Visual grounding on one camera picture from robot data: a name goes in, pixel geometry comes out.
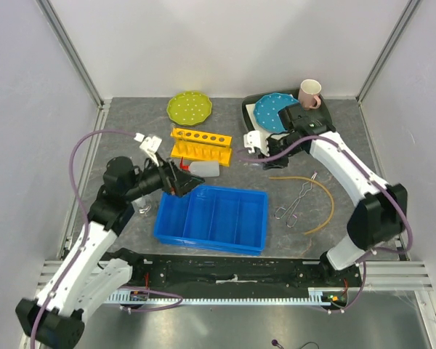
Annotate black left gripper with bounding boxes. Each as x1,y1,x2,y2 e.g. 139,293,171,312
125,151,205,201

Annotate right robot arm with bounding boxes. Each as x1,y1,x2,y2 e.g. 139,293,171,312
260,103,413,286

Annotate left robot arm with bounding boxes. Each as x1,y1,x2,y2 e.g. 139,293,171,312
15,156,204,348

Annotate white wash bottle red cap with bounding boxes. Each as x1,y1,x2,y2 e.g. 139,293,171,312
179,158,220,177

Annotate metal crucible tongs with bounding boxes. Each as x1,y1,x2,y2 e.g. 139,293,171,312
274,180,313,228

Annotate yellow test tube rack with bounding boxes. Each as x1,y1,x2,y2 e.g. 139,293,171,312
170,127,233,167

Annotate round glass flask white stopper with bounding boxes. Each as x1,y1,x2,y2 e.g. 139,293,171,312
133,196,152,214

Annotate blue polka dot plate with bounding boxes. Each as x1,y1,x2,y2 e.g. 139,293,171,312
253,92,299,134

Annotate blue divided plastic bin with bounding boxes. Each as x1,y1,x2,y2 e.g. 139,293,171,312
153,185,269,256

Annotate white square board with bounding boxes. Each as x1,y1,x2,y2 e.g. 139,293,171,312
253,93,306,143

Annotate dark grey tray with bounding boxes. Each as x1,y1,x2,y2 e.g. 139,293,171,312
242,88,334,138

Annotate tan rubber tube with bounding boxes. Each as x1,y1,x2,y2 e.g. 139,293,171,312
268,172,335,236

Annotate pink mug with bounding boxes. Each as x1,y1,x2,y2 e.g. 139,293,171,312
298,79,322,110

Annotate green polka dot plate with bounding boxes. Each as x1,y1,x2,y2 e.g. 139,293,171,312
166,91,212,126

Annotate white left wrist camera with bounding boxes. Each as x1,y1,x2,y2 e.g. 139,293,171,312
134,133,162,167

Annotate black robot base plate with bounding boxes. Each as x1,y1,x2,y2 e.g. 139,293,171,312
102,248,361,297

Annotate white cable duct strip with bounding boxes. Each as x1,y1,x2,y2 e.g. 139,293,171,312
105,288,339,307

